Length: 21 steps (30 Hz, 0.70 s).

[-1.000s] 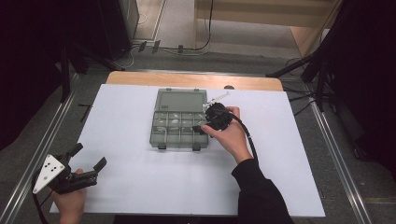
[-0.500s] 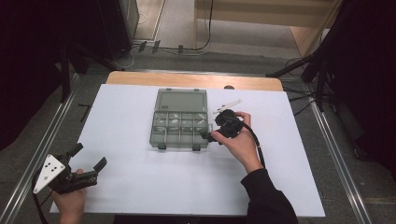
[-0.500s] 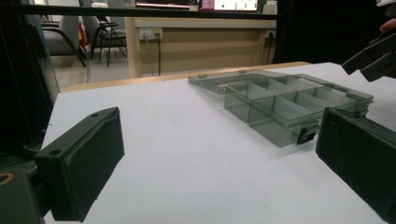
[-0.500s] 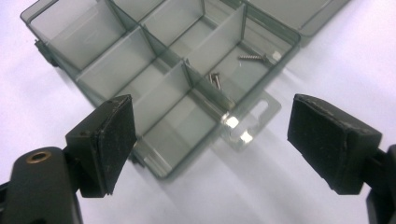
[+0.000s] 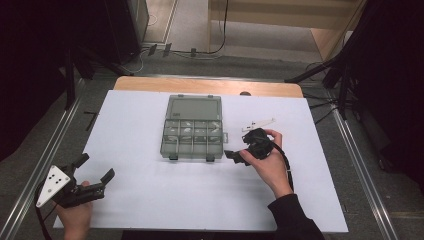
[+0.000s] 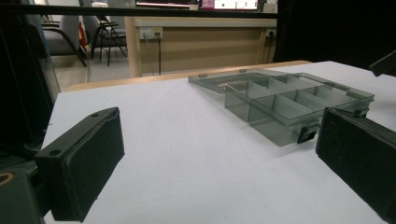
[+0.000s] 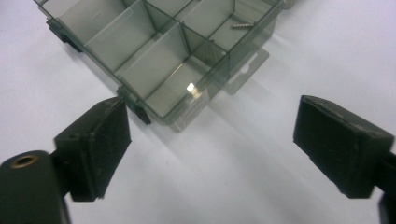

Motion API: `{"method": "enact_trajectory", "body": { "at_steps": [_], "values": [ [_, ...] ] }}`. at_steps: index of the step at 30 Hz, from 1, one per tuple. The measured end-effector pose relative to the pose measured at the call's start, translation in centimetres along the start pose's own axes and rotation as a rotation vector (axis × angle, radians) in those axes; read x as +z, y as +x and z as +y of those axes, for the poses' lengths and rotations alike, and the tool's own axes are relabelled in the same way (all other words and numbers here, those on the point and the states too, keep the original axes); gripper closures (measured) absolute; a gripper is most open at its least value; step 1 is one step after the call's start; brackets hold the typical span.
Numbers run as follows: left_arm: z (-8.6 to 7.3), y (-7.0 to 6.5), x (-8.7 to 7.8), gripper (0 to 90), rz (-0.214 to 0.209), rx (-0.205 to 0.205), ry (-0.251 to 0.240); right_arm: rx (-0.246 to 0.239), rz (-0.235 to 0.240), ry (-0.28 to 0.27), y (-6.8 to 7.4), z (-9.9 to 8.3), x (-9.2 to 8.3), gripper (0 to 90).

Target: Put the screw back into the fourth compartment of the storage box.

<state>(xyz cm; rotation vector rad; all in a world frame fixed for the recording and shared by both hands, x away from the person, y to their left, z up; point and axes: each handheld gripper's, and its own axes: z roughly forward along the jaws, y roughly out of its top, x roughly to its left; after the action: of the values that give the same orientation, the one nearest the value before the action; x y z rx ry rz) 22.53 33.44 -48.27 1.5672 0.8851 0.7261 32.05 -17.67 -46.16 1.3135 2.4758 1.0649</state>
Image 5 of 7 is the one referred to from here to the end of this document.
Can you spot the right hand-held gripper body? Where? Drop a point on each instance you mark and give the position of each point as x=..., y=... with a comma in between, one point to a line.
x=258, y=143

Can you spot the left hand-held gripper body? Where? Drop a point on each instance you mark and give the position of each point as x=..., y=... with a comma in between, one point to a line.
x=54, y=185

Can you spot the transparent grey compartment box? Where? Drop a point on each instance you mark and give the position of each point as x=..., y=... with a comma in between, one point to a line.
x=193, y=110

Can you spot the person's right hand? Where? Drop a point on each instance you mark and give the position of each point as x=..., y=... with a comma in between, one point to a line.
x=270, y=166

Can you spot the person's left hand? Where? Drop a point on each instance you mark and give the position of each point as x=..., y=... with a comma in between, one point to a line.
x=76, y=218

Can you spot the white table mat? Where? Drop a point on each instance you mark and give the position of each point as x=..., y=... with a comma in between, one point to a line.
x=140, y=193

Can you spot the dark round table grommet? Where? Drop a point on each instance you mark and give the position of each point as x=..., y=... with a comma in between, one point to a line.
x=245, y=93

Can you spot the black metal stand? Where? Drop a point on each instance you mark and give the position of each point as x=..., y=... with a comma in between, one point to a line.
x=343, y=96
x=69, y=86

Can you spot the small dark plug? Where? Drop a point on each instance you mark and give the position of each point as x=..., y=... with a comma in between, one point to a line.
x=193, y=52

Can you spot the black curtain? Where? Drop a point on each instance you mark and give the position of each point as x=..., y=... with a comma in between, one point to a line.
x=400, y=66
x=26, y=66

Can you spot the dark power adapter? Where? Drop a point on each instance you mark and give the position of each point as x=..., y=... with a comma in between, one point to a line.
x=152, y=50
x=167, y=49

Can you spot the light wooden furniture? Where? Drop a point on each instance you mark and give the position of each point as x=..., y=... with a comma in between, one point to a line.
x=283, y=18

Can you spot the dark cabinet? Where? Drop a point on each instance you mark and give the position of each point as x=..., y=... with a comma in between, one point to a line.
x=125, y=26

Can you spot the aluminium floor rail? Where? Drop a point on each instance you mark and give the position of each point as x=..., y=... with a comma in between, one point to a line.
x=62, y=130
x=351, y=150

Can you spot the black angle bracket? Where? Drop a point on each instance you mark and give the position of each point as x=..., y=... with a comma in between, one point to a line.
x=91, y=120

